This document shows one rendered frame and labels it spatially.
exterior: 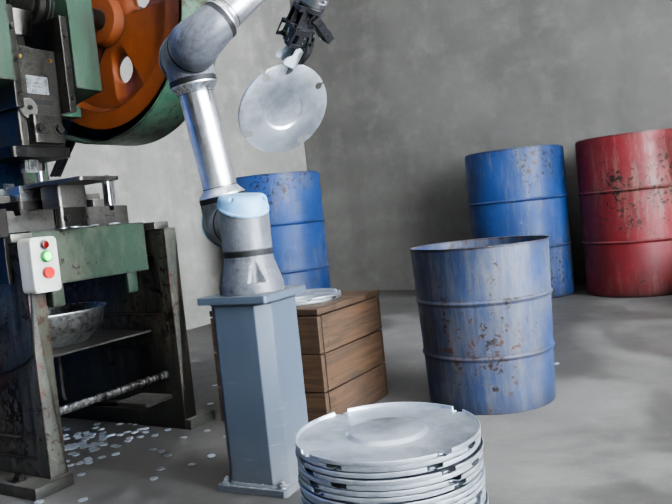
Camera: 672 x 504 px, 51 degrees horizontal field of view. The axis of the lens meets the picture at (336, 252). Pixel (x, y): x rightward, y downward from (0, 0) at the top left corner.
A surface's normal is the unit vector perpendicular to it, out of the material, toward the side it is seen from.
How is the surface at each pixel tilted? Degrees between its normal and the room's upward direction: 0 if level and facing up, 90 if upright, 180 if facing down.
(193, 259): 90
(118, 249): 90
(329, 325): 90
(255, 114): 126
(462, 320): 92
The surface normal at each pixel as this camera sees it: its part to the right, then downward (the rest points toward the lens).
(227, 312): -0.44, 0.10
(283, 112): 0.47, 0.57
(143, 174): 0.86, -0.06
